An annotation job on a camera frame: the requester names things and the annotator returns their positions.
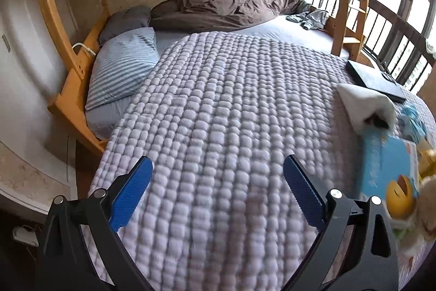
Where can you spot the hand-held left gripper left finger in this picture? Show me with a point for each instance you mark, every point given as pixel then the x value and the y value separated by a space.
pixel 131 192

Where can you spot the dark grey pillow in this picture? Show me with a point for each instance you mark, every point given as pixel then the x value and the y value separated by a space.
pixel 126 20

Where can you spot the grey bed sheet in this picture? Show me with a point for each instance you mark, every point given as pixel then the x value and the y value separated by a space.
pixel 289 30

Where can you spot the wooden bed frame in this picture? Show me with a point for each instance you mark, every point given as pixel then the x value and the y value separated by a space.
pixel 71 107

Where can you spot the white cloth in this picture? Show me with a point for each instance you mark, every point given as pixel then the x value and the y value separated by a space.
pixel 361 100

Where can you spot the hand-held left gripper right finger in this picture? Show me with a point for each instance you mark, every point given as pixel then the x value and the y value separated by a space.
pixel 303 188

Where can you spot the black flat box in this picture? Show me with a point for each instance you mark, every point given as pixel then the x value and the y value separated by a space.
pixel 371 78

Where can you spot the grey-green garment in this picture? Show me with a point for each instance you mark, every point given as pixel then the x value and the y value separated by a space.
pixel 315 18

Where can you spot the blue medicine box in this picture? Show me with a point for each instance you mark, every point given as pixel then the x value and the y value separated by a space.
pixel 381 161

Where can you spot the blue face mask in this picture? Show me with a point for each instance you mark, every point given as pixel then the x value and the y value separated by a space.
pixel 410 117

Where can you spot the brown duvet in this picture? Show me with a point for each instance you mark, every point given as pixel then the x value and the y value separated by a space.
pixel 221 8

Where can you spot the dark balcony railing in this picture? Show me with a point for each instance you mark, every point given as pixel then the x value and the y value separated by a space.
pixel 385 15

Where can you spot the blue striped pillow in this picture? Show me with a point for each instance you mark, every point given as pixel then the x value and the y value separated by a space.
pixel 119 69

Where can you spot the lavender waffle blanket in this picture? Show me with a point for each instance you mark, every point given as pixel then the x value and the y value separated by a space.
pixel 221 113

